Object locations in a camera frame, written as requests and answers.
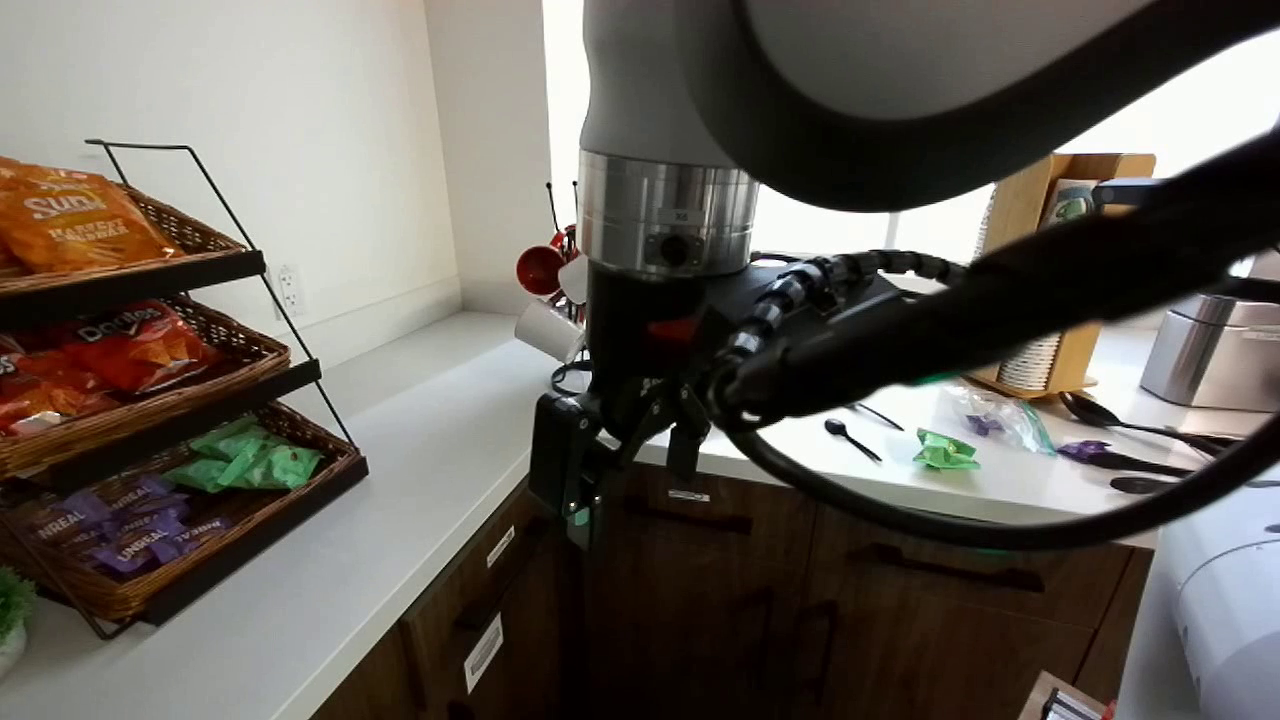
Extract three-tier wicker basket rack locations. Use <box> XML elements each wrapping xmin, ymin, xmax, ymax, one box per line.
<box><xmin>0</xmin><ymin>141</ymin><xmax>368</xmax><ymax>639</ymax></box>

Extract stainless steel appliance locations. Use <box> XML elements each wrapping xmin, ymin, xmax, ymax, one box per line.
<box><xmin>1142</xmin><ymin>253</ymin><xmax>1280</xmax><ymax>410</ymax></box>

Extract green snack packets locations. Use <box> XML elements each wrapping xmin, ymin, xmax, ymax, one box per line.
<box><xmin>164</xmin><ymin>414</ymin><xmax>320</xmax><ymax>493</ymax></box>

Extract orange snack bag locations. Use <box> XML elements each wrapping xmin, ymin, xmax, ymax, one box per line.
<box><xmin>0</xmin><ymin>157</ymin><xmax>176</xmax><ymax>271</ymax></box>

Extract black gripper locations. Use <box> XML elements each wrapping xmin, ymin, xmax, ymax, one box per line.
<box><xmin>529</xmin><ymin>266</ymin><xmax>744</xmax><ymax>510</ymax></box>

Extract purple snack packets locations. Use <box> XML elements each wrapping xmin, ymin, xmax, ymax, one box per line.
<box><xmin>28</xmin><ymin>479</ymin><xmax>226</xmax><ymax>581</ymax></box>

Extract black plastic spoon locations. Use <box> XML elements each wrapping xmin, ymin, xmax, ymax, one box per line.
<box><xmin>824</xmin><ymin>414</ymin><xmax>886</xmax><ymax>465</ymax></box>

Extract dark wood drawer front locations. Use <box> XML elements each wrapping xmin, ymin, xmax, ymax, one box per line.
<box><xmin>586</xmin><ymin>468</ymin><xmax>810</xmax><ymax>720</ymax></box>

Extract white label left cabinet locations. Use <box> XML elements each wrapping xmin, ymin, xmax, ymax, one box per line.
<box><xmin>460</xmin><ymin>612</ymin><xmax>503</xmax><ymax>693</ymax></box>

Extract red snack bags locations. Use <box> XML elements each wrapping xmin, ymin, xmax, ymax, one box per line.
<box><xmin>0</xmin><ymin>299</ymin><xmax>219</xmax><ymax>434</ymax></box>

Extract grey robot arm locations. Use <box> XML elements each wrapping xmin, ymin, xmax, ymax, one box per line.
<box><xmin>532</xmin><ymin>0</ymin><xmax>1275</xmax><ymax>496</ymax></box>

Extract red and white mug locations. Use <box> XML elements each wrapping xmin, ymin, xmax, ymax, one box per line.
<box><xmin>515</xmin><ymin>216</ymin><xmax>588</xmax><ymax>361</ymax></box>

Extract clear plastic bag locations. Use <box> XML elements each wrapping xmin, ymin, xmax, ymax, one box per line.
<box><xmin>939</xmin><ymin>388</ymin><xmax>1056</xmax><ymax>454</ymax></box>

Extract black serving spoon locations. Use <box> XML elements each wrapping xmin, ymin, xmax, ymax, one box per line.
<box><xmin>1056</xmin><ymin>391</ymin><xmax>1238</xmax><ymax>454</ymax></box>

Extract purple spoon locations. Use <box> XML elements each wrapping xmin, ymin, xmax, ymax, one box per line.
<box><xmin>1056</xmin><ymin>440</ymin><xmax>1188</xmax><ymax>476</ymax></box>

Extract left wood cabinet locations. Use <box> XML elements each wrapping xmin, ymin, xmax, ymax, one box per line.
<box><xmin>314</xmin><ymin>489</ymin><xmax>573</xmax><ymax>720</ymax></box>

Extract green crumpled wrapper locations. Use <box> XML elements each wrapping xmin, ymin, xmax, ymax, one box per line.
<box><xmin>917</xmin><ymin>427</ymin><xmax>975</xmax><ymax>473</ymax></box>

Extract white appliance right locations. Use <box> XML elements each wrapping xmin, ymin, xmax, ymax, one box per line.
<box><xmin>1117</xmin><ymin>479</ymin><xmax>1280</xmax><ymax>720</ymax></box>

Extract wooden box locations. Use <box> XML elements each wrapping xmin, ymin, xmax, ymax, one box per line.
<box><xmin>973</xmin><ymin>150</ymin><xmax>1156</xmax><ymax>398</ymax></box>

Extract black drawer handle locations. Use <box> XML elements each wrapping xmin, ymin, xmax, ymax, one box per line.
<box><xmin>634</xmin><ymin>501</ymin><xmax>752</xmax><ymax>530</ymax></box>

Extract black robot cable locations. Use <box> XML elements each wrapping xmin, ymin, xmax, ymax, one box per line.
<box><xmin>712</xmin><ymin>247</ymin><xmax>1280</xmax><ymax>553</ymax></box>

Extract right wood cabinet door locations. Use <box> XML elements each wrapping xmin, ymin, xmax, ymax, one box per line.
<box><xmin>795</xmin><ymin>510</ymin><xmax>1151</xmax><ymax>720</ymax></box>

